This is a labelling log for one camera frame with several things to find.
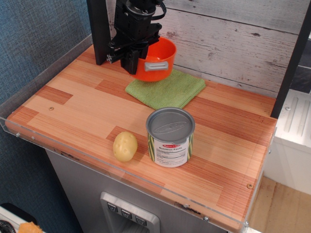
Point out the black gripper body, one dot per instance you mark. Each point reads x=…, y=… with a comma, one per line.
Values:
x=134, y=28

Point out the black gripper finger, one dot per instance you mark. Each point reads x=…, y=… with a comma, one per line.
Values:
x=142, y=52
x=130, y=61

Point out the orange toy pot grey handles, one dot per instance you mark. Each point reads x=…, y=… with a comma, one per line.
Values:
x=158, y=63

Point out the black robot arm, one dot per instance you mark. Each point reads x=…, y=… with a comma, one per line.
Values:
x=160, y=9

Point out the green folded cloth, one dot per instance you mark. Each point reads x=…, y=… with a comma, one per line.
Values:
x=177, y=90

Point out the toy tin can grey lid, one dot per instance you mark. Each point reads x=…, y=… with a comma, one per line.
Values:
x=170, y=134

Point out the yellow toy potato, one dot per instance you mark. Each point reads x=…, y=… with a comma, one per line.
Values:
x=125, y=146

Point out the clear acrylic edge guard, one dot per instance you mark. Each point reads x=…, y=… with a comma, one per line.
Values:
x=219, y=180

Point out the grey toy fridge cabinet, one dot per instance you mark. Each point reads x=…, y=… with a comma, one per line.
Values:
x=84, y=185

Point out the silver ice dispenser panel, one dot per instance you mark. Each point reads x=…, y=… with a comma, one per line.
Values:
x=124, y=217

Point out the white toy sink unit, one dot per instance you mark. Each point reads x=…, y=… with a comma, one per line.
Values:
x=289, y=159

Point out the orange fuzzy toy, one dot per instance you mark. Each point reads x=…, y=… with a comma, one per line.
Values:
x=29, y=227

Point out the white black object corner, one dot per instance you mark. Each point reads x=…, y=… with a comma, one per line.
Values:
x=11, y=217

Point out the dark grey left post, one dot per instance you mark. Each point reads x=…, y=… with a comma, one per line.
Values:
x=101, y=13

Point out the dark grey post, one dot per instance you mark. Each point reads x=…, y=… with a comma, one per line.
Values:
x=101, y=13
x=293, y=64

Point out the dark grey right post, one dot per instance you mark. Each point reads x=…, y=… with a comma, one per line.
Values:
x=293, y=64

